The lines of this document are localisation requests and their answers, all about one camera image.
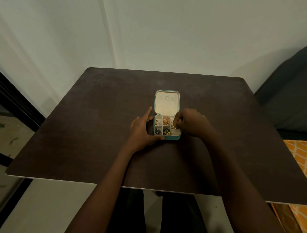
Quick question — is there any black door frame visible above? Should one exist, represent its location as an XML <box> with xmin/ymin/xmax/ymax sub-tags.
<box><xmin>0</xmin><ymin>71</ymin><xmax>46</xmax><ymax>216</ymax></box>

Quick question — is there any person's left leg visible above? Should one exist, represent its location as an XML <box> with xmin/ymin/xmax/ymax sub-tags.
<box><xmin>106</xmin><ymin>188</ymin><xmax>147</xmax><ymax>233</ymax></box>

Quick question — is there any person's left hand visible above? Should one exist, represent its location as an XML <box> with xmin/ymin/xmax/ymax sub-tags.
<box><xmin>129</xmin><ymin>106</ymin><xmax>166</xmax><ymax>154</ymax></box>

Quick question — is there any person's right hand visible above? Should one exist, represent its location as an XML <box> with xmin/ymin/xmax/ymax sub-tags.
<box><xmin>172</xmin><ymin>108</ymin><xmax>214</xmax><ymax>139</ymax></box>

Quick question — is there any person's right leg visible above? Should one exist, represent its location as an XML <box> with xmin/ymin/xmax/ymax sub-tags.
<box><xmin>156</xmin><ymin>191</ymin><xmax>201</xmax><ymax>233</ymax></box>

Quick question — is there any person's left forearm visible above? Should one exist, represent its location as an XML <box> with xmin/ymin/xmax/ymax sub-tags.
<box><xmin>65</xmin><ymin>146</ymin><xmax>144</xmax><ymax>233</ymax></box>

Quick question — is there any orange patterned cloth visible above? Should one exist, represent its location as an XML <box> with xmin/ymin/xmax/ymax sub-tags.
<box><xmin>271</xmin><ymin>139</ymin><xmax>307</xmax><ymax>233</ymax></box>

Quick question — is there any teal jewellery box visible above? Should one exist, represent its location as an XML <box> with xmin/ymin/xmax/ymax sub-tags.
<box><xmin>153</xmin><ymin>90</ymin><xmax>182</xmax><ymax>141</ymax></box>

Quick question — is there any person's leg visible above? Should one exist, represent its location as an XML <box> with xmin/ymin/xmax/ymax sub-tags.
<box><xmin>106</xmin><ymin>188</ymin><xmax>147</xmax><ymax>233</ymax></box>
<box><xmin>156</xmin><ymin>191</ymin><xmax>201</xmax><ymax>233</ymax></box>

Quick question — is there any person's right forearm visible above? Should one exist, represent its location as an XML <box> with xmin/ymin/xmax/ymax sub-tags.
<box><xmin>204</xmin><ymin>129</ymin><xmax>286</xmax><ymax>233</ymax></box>

